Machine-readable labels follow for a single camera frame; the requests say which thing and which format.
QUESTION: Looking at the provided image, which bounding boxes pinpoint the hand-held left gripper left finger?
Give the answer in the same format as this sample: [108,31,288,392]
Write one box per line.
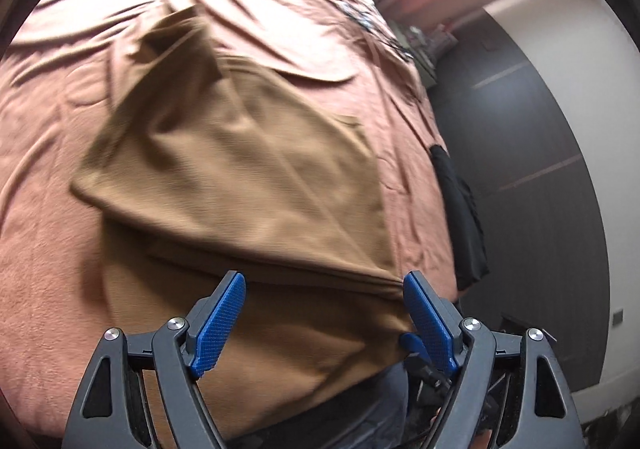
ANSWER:
[62,270,247,449]

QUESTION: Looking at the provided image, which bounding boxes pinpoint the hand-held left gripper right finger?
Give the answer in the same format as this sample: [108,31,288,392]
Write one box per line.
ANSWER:
[402,270,586,449]

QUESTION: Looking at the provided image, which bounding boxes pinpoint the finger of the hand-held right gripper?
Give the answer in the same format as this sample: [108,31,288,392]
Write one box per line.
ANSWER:
[398,332,453,405]

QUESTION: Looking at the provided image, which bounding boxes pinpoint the brown printed t-shirt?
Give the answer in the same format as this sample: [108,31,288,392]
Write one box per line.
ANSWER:
[70,4,418,445]

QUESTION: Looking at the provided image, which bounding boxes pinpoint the black folded garment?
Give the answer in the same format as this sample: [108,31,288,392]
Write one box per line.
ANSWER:
[430,144,490,292]

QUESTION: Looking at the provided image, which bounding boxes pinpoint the white nightstand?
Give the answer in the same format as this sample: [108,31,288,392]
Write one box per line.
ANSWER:
[395,22,456,86]

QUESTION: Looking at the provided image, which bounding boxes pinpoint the brown fleece blanket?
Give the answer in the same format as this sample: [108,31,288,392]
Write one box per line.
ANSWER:
[0,0,458,449]

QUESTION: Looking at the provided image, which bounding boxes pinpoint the black cables on bed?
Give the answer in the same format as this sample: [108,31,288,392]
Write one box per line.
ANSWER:
[342,0,416,62]

